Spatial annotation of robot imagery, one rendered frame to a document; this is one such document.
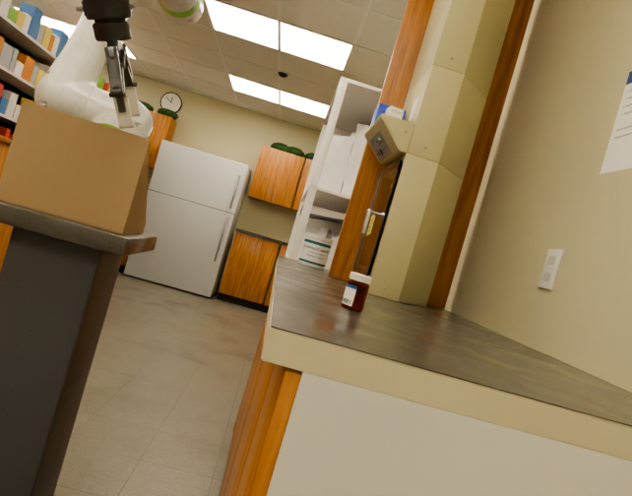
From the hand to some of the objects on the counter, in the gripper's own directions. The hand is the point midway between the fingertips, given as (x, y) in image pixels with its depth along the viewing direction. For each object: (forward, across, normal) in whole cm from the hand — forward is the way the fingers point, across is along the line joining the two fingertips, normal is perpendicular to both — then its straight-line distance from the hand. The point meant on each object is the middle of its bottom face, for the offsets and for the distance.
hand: (129, 116), depth 115 cm
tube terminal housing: (+73, -21, +73) cm, 105 cm away
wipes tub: (+90, -82, +55) cm, 134 cm away
